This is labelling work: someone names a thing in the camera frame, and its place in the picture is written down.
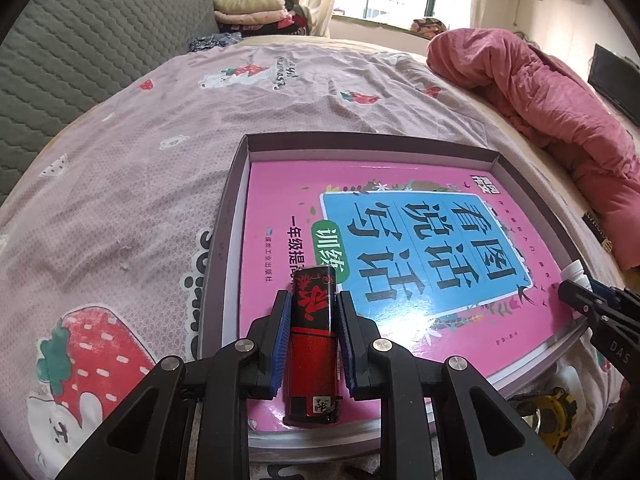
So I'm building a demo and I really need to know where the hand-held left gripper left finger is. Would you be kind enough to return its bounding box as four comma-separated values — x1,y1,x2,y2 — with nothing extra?
55,290,293,480

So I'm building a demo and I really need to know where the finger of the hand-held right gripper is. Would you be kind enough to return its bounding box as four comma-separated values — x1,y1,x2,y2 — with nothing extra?
592,286,640,329
557,280,640,386

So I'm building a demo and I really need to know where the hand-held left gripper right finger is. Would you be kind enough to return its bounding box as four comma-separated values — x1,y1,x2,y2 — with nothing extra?
335,289,576,480

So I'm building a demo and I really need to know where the red and black lighter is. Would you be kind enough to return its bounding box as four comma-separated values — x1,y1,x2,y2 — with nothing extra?
282,266,345,426

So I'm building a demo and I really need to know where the white pill bottle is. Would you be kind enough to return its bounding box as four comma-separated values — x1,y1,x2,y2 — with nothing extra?
562,260,594,292

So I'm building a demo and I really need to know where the yellow tape measure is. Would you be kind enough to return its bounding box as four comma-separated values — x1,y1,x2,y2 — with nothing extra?
515,387,577,456

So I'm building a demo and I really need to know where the grey cardboard box tray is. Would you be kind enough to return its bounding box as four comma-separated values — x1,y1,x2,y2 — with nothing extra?
197,132,588,453

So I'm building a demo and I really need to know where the black slim box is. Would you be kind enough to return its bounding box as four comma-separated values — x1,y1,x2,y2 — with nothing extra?
582,212,616,253

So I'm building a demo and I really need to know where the pink and blue book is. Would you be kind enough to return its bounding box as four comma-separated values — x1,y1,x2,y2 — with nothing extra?
240,160,586,433

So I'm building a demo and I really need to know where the printed pink bedsheet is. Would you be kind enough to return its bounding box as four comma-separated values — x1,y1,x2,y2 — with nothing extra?
0,35,640,480

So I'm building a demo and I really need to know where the black television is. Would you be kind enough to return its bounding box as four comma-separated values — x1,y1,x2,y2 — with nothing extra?
587,44,640,128

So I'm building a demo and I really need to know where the pink quilt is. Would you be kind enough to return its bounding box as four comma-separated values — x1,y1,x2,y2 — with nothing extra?
426,27,640,273

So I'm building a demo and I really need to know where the blue patterned cloth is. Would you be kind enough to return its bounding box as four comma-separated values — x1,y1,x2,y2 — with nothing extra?
189,32,243,55

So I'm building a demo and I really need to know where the folded clothes pile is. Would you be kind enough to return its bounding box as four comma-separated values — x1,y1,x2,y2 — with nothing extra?
220,12,321,37

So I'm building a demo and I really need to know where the brown item on windowsill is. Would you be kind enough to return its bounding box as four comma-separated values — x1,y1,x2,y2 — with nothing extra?
411,17,448,38

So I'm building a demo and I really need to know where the pink folded garment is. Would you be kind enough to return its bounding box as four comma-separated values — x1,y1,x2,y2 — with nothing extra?
217,7,290,24

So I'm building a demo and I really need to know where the grey quilted headboard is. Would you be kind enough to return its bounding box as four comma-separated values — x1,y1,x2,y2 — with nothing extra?
0,0,221,206

